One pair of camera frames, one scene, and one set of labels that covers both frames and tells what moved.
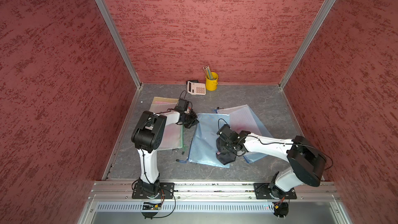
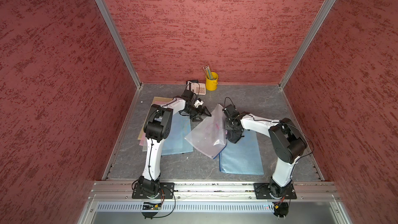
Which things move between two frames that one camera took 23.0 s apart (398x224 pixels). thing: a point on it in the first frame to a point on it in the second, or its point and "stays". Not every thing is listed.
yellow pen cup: [211, 85] stays
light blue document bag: [203, 146] to [179, 140]
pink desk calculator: [195, 87] stays
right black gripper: [223, 149] to [226, 124]
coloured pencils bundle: [208, 72] stays
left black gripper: [194, 121] to [203, 111]
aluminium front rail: [110, 193] stays
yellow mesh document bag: [162, 100] stays
